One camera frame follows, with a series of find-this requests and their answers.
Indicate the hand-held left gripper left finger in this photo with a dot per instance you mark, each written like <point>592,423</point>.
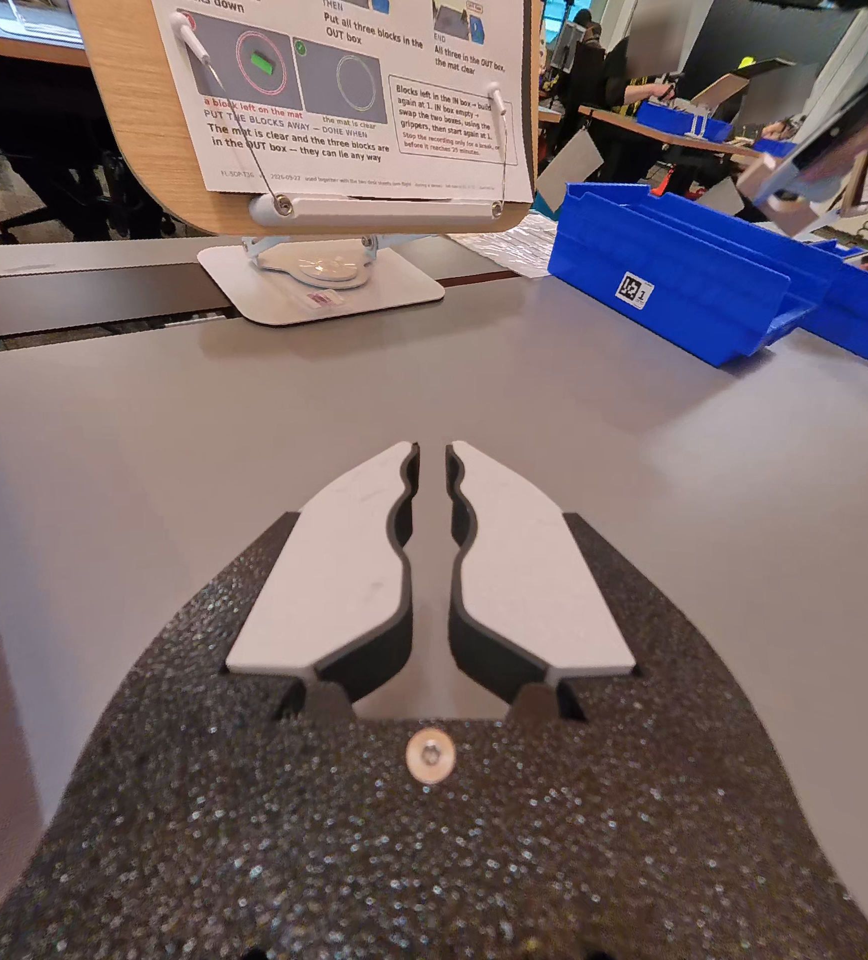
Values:
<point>329,570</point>

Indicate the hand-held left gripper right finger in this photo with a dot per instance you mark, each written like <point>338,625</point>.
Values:
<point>539,570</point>

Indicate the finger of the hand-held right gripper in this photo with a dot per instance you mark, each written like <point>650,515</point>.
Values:
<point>786,187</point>

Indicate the wooden arch block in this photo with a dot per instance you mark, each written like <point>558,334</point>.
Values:
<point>758,174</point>

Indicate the blue bin with tag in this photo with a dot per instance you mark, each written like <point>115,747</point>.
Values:
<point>704,315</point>

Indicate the blue plastic bin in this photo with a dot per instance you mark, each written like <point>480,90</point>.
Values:
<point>779,148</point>
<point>666,118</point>
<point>861,322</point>

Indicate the grey board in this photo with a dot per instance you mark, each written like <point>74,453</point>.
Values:
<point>569,166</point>
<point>719,196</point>

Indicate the small white stand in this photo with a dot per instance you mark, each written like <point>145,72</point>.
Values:
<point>698,127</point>

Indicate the wooden document stand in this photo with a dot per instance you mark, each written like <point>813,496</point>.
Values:
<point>126,135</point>
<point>723,90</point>

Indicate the orange cone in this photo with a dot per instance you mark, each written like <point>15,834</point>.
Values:
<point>663,184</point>

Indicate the wooden office table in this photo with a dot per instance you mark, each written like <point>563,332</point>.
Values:
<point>629,120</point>
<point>13,45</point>

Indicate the silver foil bag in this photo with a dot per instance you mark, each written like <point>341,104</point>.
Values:
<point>509,247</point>

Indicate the printed instruction sheet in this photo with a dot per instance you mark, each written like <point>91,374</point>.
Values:
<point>344,161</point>

